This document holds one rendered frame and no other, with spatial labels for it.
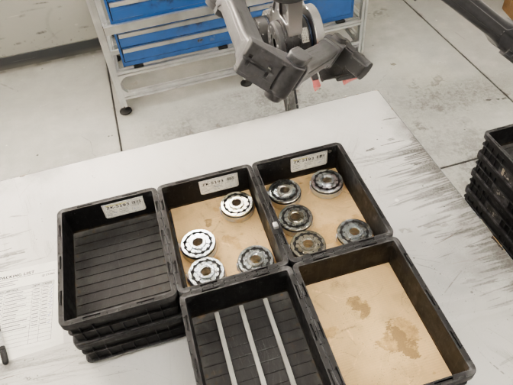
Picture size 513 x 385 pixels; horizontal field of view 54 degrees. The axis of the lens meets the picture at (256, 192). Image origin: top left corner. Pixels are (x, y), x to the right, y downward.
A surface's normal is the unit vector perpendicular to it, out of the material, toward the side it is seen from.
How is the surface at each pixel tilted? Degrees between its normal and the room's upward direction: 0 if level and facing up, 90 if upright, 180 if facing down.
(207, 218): 0
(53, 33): 90
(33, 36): 90
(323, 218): 0
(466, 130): 0
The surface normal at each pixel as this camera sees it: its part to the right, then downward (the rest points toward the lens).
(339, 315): -0.07, -0.67
